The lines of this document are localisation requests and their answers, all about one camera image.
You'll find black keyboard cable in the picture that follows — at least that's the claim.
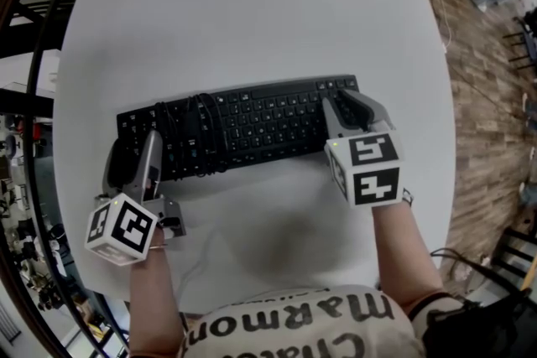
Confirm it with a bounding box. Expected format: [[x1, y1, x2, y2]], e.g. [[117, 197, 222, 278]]
[[153, 92, 230, 181]]

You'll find white printed shirt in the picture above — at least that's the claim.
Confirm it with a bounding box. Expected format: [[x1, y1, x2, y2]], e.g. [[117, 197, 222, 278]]
[[184, 284, 425, 358]]

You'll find person's right forearm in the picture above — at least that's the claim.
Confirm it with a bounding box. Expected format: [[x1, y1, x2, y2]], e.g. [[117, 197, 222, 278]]
[[371, 199, 446, 311]]

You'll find person's left hand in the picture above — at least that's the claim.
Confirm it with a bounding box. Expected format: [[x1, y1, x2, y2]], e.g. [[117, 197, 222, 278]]
[[150, 221, 169, 250]]

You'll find black bag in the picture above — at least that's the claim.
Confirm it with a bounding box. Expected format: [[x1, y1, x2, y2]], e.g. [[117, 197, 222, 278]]
[[410, 293, 537, 358]]

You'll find black keyboard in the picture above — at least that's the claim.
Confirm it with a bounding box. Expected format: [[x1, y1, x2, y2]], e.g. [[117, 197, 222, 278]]
[[116, 74, 361, 183]]

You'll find person's left forearm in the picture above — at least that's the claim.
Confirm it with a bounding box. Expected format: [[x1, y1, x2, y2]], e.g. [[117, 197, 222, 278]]
[[128, 246, 185, 358]]

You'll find white table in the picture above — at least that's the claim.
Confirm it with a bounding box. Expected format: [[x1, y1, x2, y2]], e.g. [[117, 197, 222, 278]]
[[52, 0, 457, 314]]

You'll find brown handrail black railing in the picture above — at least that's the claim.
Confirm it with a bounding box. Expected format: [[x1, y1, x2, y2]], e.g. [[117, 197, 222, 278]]
[[0, 0, 139, 358]]

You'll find black metal stand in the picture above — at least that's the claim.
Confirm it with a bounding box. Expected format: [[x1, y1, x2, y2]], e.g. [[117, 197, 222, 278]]
[[502, 10, 537, 76]]

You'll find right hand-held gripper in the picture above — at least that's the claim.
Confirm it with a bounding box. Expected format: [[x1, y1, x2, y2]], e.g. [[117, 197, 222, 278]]
[[322, 90, 404, 209]]

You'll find black chair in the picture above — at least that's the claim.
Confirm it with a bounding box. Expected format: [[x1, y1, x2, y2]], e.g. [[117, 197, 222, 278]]
[[493, 226, 537, 294]]

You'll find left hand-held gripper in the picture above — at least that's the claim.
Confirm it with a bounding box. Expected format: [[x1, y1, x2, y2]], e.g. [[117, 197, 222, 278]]
[[83, 130, 188, 267]]

